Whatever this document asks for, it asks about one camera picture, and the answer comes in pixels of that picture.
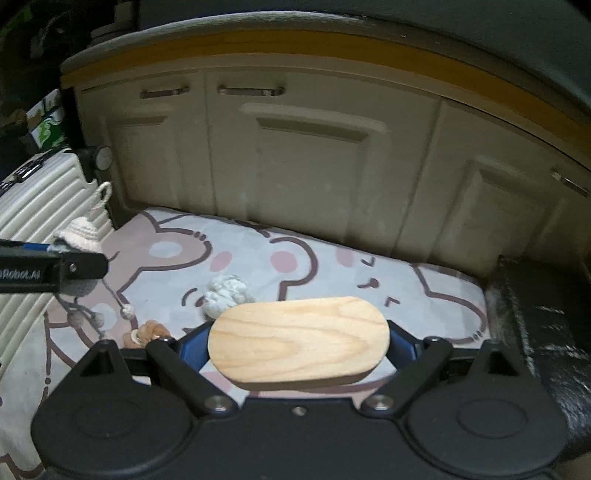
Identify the green white box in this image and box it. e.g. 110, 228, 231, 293
25, 88, 70, 153

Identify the cream cabinet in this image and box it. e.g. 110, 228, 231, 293
60, 28, 591, 282

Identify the beige fabric flower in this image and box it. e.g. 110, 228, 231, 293
122, 320, 172, 350

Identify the grey white crocheted doll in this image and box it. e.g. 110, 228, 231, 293
46, 181, 137, 340

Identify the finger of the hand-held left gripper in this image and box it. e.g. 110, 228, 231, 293
57, 252, 110, 291

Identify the pale crumpled cloth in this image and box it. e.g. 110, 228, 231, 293
201, 273, 253, 320

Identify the black plastic bag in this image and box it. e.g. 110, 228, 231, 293
485, 254, 591, 462

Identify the dark countertop with yellow edge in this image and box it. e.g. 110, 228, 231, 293
60, 0, 591, 158

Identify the metal cabinet handle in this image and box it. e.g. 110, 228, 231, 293
549, 170, 590, 199
217, 84, 286, 97
140, 85, 191, 100

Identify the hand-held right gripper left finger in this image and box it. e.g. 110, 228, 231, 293
74, 323, 239, 419

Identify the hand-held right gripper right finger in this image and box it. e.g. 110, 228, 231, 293
361, 320, 529, 419

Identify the oval wooden board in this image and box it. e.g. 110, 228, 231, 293
208, 296, 389, 385

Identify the pink cartoon printed blanket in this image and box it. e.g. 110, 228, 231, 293
0, 208, 490, 480

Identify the white ribbed suitcase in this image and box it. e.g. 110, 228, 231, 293
0, 145, 115, 370

